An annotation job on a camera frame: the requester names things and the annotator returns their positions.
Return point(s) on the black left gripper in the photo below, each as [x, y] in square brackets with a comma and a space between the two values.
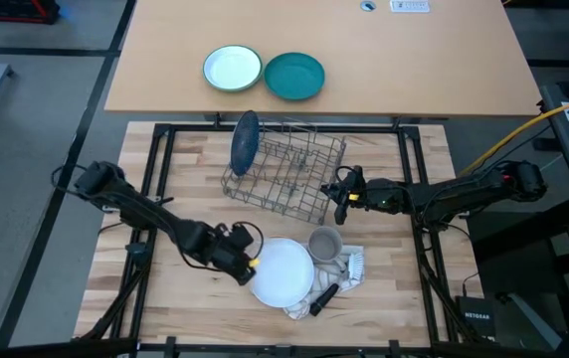
[225, 248]

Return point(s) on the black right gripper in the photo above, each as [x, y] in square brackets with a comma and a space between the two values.
[354, 189]

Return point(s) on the plain white plate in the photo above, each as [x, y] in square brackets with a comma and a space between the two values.
[282, 273]

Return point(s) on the white striped dish towel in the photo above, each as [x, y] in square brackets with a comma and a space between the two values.
[331, 276]

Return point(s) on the blue spiral patterned plate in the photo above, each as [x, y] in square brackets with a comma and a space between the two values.
[244, 144]

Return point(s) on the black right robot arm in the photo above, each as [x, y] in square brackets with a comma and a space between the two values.
[453, 196]

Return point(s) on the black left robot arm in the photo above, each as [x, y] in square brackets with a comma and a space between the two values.
[135, 206]

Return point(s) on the grey patterned ceramic mug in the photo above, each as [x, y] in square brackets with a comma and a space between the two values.
[324, 244]

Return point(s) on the teal plate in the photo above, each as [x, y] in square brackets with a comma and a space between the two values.
[294, 76]

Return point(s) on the light wood desk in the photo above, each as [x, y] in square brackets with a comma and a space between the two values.
[389, 64]

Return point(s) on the white plate with green rim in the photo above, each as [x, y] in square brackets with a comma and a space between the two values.
[232, 68]

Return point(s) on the white desk power outlet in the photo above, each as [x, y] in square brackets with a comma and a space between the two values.
[410, 5]

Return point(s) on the red and black crate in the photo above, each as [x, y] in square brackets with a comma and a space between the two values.
[16, 10]

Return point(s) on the black aluminium table frame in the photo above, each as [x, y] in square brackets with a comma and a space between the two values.
[162, 149]

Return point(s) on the black Netgear network switch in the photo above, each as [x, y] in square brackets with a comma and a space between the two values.
[476, 315]

